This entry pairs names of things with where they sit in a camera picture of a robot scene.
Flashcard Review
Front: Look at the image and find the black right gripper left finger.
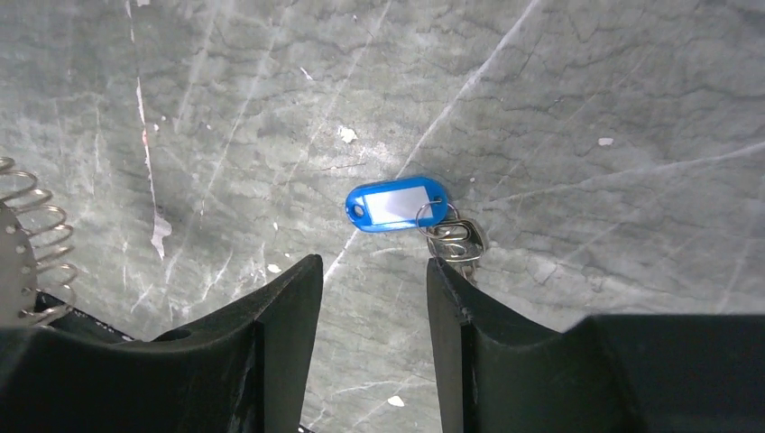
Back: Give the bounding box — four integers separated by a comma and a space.
1, 254, 323, 432

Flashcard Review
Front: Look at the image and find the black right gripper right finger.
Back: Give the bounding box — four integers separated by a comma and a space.
427, 259, 764, 432

